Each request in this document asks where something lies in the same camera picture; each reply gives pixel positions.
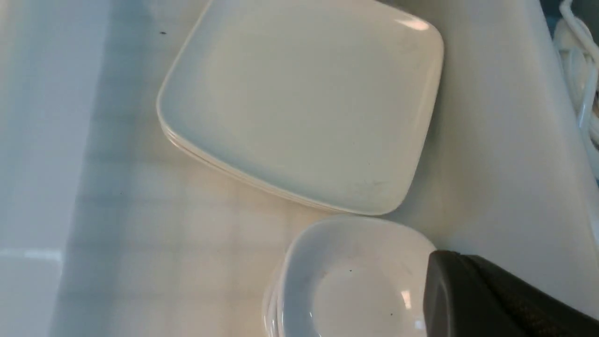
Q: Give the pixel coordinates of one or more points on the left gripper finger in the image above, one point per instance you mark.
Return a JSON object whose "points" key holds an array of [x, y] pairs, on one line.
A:
{"points": [[469, 296]]}

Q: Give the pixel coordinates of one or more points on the stacked white small bowls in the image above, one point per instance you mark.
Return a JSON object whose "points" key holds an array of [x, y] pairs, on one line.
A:
{"points": [[350, 276]]}

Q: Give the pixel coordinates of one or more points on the stacked white square plates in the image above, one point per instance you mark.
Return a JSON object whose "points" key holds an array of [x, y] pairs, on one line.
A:
{"points": [[325, 102]]}

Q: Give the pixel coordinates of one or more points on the white spoons in teal bin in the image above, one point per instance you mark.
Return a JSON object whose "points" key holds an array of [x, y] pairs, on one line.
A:
{"points": [[578, 56]]}

